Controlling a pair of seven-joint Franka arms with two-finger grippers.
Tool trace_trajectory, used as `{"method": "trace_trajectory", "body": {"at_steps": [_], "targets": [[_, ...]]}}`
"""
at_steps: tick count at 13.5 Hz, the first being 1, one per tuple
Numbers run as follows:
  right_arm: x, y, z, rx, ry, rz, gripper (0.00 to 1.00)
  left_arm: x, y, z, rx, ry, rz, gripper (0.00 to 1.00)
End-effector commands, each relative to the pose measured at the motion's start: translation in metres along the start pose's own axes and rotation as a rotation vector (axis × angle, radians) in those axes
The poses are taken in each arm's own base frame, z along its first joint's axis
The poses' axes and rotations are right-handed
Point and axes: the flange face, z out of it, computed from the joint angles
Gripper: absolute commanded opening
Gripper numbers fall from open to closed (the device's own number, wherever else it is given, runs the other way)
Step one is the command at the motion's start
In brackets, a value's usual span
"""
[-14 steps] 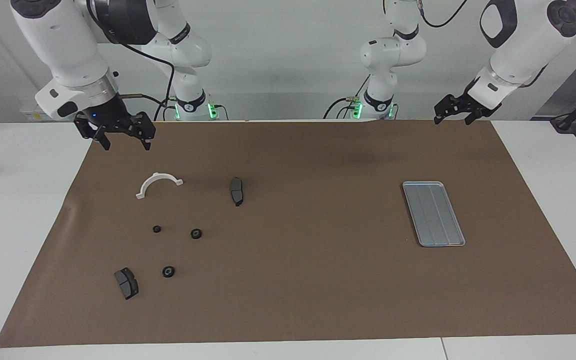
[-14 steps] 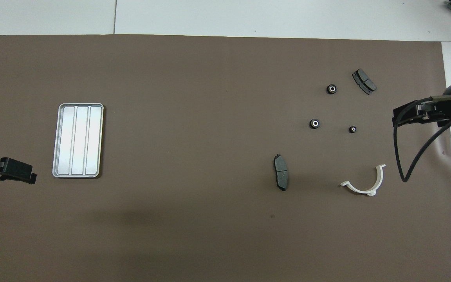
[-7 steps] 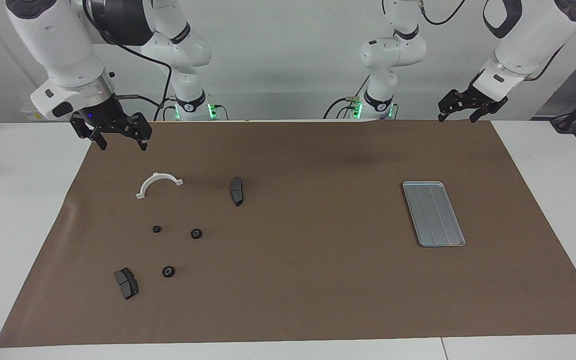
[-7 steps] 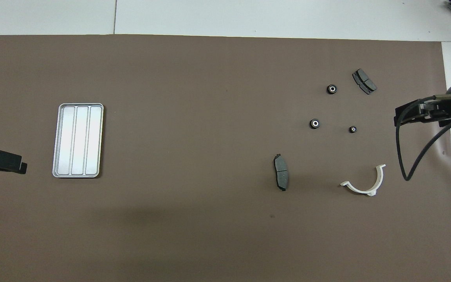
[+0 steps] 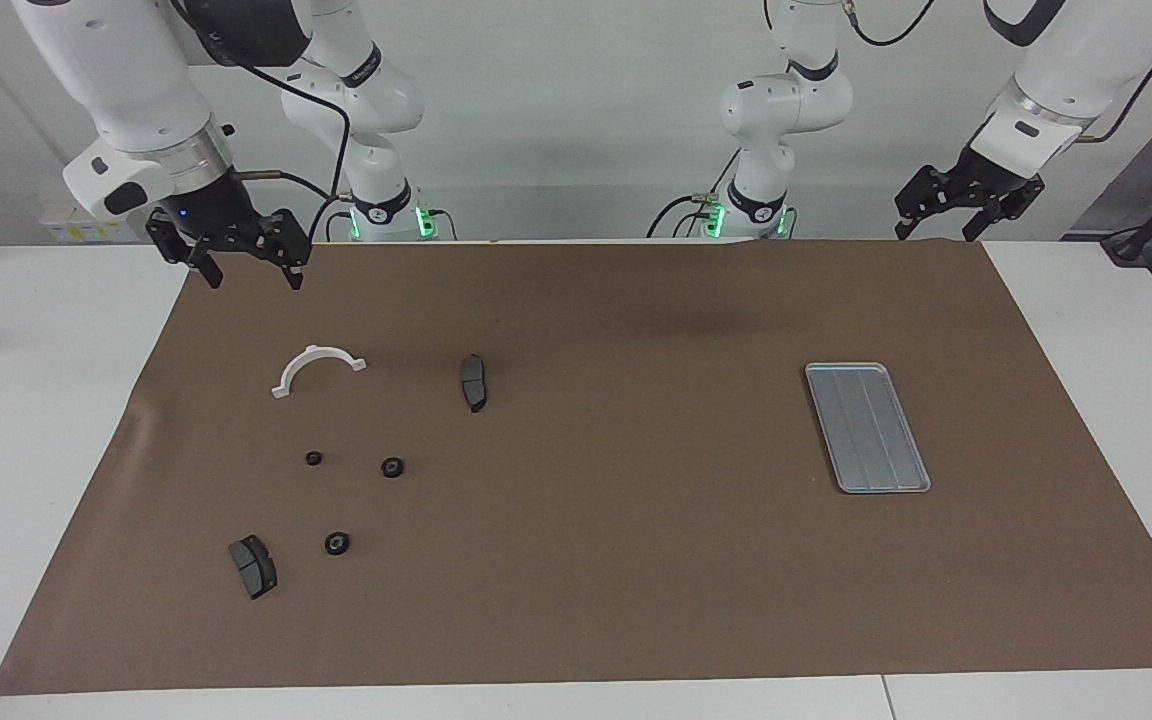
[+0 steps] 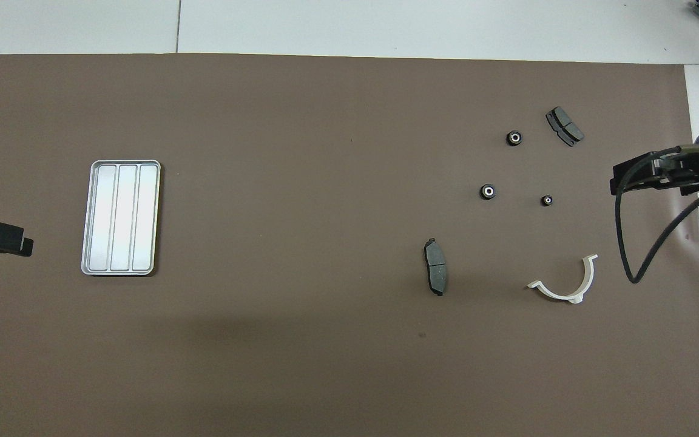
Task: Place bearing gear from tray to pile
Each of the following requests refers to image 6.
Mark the small black bearing gear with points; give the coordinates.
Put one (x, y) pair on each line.
(547, 199)

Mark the silver metal tray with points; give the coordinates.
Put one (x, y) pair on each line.
(120, 218)

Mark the short grey brake pad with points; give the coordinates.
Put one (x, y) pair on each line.
(565, 126)

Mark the long grey brake pad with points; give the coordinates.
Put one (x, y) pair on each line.
(435, 267)

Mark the brown table mat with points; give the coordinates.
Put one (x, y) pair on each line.
(325, 182)

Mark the white curved plastic bracket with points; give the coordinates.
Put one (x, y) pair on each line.
(553, 293)

